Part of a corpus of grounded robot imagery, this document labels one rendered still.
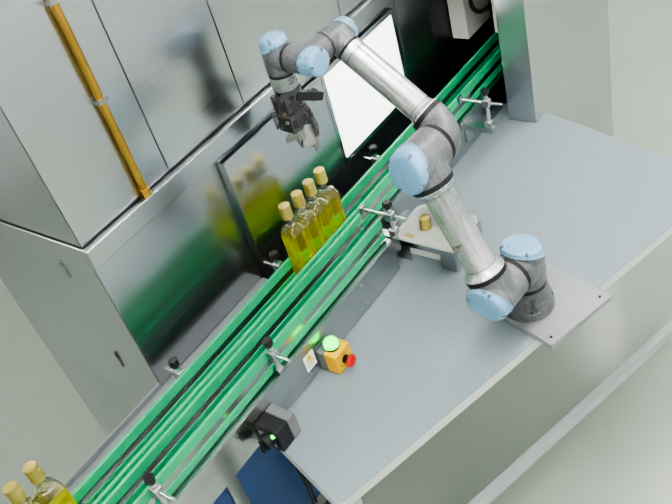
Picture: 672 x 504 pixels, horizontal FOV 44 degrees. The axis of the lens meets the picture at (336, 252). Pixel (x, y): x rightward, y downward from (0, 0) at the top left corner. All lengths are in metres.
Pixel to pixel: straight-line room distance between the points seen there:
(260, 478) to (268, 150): 0.93
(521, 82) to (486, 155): 0.29
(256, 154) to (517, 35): 1.08
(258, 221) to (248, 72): 0.43
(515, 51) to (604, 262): 0.88
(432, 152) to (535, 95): 1.14
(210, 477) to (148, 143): 0.86
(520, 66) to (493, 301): 1.16
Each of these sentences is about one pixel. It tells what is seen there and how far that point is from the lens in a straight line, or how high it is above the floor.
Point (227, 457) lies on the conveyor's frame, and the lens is 2.24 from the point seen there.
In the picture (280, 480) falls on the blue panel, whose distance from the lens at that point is 2.51.
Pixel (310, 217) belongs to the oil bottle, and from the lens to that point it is 2.44.
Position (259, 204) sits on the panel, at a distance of 2.48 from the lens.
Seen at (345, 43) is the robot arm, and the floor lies 1.55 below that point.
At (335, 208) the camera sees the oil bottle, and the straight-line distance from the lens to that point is 2.53.
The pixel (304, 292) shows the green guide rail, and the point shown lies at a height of 0.92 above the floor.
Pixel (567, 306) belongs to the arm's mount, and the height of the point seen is 0.77.
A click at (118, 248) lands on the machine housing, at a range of 2.16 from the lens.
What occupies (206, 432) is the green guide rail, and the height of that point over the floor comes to 0.94.
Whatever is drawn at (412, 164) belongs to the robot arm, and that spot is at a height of 1.36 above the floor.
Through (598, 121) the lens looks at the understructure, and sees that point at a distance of 3.82.
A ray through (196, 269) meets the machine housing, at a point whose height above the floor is 1.09.
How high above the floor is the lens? 2.51
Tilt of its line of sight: 39 degrees down
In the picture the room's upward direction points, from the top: 18 degrees counter-clockwise
